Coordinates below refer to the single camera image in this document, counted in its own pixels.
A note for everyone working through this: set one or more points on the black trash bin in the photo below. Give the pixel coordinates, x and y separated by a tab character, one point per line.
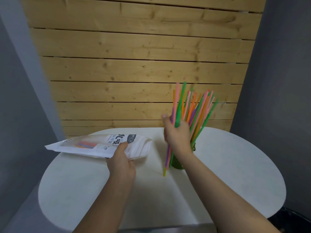
294	220

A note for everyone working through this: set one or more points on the white plastic straw packet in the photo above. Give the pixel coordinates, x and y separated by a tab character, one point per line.
138	146

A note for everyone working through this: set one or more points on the dark green cup with charms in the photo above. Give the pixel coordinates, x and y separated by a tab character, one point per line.
177	165

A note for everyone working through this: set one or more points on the bundle of colourful straws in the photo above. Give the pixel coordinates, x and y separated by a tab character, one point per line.
201	111
85	144

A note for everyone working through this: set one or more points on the person's right forearm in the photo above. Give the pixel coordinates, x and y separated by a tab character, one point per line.
218	196

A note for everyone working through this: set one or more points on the green straw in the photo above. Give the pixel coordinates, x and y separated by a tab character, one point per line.
181	104

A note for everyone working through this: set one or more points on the purple straw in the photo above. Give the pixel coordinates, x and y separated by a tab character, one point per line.
167	154

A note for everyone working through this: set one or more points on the person's left hand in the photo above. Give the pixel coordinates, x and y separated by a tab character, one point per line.
121	168

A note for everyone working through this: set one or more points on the yellow straw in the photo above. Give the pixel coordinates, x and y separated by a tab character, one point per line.
165	172

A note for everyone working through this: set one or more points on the person's right hand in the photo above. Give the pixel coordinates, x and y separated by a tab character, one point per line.
178	140

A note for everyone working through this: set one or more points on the wooden plank panel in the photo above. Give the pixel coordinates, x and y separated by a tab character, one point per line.
133	65

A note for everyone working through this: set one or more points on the person's left forearm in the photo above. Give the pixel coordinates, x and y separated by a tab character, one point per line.
102	208

